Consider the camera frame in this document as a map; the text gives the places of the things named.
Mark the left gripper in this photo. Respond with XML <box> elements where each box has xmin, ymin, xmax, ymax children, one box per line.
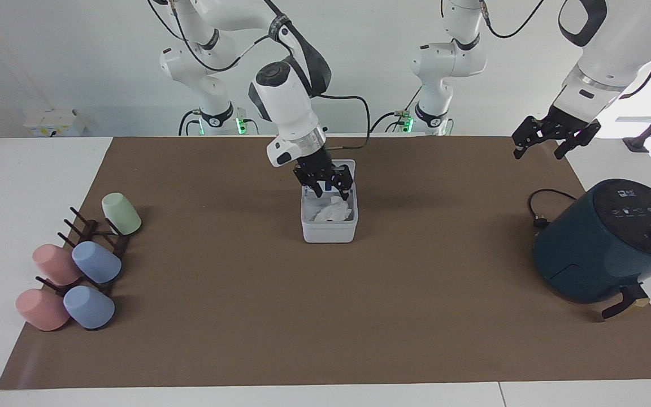
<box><xmin>511</xmin><ymin>106</ymin><xmax>602</xmax><ymax>161</ymax></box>

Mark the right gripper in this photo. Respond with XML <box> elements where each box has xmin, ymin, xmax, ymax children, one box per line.
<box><xmin>294</xmin><ymin>147</ymin><xmax>356</xmax><ymax>202</ymax></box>

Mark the crumpled white paper trash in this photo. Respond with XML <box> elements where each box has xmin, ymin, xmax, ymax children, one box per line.
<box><xmin>311</xmin><ymin>196</ymin><xmax>354</xmax><ymax>223</ymax></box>

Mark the white square bin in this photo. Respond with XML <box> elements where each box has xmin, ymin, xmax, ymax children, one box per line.
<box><xmin>301</xmin><ymin>159</ymin><xmax>359</xmax><ymax>244</ymax></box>

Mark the teal air fryer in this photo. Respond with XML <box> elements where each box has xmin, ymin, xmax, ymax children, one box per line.
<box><xmin>532</xmin><ymin>179</ymin><xmax>651</xmax><ymax>321</ymax></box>

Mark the pale green cup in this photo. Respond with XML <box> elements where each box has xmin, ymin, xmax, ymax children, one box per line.
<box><xmin>102</xmin><ymin>193</ymin><xmax>142</xmax><ymax>236</ymax></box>

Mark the dark wooden cup rack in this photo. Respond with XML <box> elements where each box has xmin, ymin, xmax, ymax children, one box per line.
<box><xmin>36</xmin><ymin>207</ymin><xmax>132</xmax><ymax>298</ymax></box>

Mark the blue cup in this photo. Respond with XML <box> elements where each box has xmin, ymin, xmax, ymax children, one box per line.
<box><xmin>63</xmin><ymin>285</ymin><xmax>116</xmax><ymax>331</ymax></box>
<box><xmin>72</xmin><ymin>241</ymin><xmax>123</xmax><ymax>284</ymax></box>

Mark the white box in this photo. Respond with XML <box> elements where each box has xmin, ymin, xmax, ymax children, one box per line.
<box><xmin>23</xmin><ymin>109</ymin><xmax>87</xmax><ymax>138</ymax></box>

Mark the pink cup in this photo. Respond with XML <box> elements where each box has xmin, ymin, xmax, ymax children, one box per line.
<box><xmin>32</xmin><ymin>244</ymin><xmax>83</xmax><ymax>287</ymax></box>
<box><xmin>15</xmin><ymin>289</ymin><xmax>71</xmax><ymax>332</ymax></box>

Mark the black power cable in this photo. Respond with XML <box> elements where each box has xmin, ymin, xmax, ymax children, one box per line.
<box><xmin>527</xmin><ymin>189</ymin><xmax>578</xmax><ymax>229</ymax></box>

